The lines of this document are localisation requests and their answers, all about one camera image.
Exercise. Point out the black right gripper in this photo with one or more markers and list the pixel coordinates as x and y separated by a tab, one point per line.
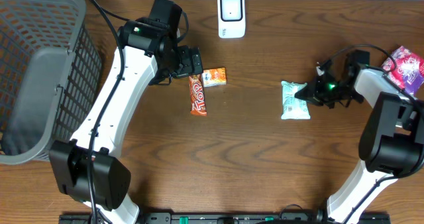
318	89

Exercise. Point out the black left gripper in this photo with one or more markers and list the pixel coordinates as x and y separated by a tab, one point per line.
193	62

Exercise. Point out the teal snack packet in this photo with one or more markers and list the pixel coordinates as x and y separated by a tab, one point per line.
293	108

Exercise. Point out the small orange snack packet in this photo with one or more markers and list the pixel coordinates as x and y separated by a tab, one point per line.
214	77

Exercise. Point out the orange Top chocolate bar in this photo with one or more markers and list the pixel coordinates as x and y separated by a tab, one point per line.
198	106

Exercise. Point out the purple red snack packet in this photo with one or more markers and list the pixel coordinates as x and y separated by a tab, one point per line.
408	74

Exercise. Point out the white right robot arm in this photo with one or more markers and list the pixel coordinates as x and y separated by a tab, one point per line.
391	144

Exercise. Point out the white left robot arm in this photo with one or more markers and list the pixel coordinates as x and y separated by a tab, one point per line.
87	167

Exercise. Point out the white barcode scanner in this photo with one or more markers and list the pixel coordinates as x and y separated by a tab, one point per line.
231	18

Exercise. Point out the dark grey plastic basket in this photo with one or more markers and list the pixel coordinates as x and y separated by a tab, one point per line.
50	72

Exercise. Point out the black mounting rail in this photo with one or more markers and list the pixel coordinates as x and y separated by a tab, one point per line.
287	217

